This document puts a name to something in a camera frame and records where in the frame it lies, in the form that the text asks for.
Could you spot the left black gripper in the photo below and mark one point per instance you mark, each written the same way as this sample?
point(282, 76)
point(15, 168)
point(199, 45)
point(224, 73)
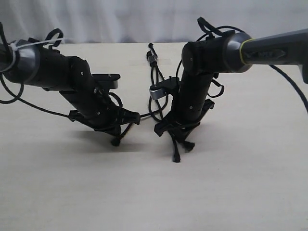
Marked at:
point(92, 104)

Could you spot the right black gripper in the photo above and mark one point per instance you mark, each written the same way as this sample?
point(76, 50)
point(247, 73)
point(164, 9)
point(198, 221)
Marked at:
point(189, 104)

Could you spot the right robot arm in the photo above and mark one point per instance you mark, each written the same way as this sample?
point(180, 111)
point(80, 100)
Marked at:
point(230, 53)

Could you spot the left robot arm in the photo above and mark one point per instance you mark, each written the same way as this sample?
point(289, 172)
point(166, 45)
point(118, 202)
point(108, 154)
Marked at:
point(48, 74)

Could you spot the clear tape strip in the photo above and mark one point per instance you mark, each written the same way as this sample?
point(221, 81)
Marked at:
point(146, 63)

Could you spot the white backdrop curtain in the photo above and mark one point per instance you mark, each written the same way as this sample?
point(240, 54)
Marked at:
point(132, 21)

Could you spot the white zip tie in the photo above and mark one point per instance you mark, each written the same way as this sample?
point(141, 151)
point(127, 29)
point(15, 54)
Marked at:
point(26, 54)

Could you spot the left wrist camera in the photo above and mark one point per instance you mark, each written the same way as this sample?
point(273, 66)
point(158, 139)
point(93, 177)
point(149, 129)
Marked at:
point(107, 81)

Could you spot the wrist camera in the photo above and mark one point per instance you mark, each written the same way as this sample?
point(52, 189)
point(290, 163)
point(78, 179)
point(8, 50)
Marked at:
point(166, 87)
point(107, 81)

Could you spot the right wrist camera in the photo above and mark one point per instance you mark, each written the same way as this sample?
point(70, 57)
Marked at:
point(166, 87)

